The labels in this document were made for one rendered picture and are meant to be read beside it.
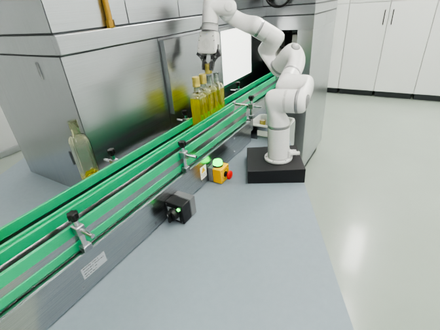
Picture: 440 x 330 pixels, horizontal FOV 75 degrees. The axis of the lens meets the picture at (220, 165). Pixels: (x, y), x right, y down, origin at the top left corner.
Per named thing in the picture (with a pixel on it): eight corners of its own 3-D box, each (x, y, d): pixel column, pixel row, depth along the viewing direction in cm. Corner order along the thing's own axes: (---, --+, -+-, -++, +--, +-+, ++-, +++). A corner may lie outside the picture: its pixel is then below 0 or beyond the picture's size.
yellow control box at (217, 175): (216, 173, 133) (215, 160, 130) (230, 177, 130) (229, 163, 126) (208, 181, 128) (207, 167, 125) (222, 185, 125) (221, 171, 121)
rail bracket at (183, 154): (186, 168, 115) (182, 138, 108) (201, 172, 111) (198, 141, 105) (180, 173, 112) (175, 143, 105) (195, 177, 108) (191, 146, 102)
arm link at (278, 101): (269, 121, 129) (269, 86, 122) (298, 123, 123) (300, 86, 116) (262, 129, 122) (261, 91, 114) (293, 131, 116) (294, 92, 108)
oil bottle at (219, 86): (217, 119, 159) (214, 80, 149) (226, 120, 157) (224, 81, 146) (212, 122, 155) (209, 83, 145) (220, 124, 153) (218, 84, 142)
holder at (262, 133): (252, 126, 181) (252, 114, 177) (294, 132, 168) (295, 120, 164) (239, 136, 169) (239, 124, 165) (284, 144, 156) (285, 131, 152)
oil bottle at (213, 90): (211, 122, 155) (207, 83, 145) (220, 124, 153) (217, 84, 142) (205, 126, 151) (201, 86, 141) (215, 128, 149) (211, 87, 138)
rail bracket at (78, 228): (90, 243, 81) (75, 207, 75) (107, 253, 78) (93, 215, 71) (78, 253, 78) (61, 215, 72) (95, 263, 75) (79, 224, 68)
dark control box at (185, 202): (181, 207, 113) (177, 190, 109) (197, 213, 110) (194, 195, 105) (167, 219, 107) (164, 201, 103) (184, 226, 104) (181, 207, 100)
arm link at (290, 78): (282, 84, 134) (317, 84, 127) (266, 116, 120) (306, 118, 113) (280, 65, 127) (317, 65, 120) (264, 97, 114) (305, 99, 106)
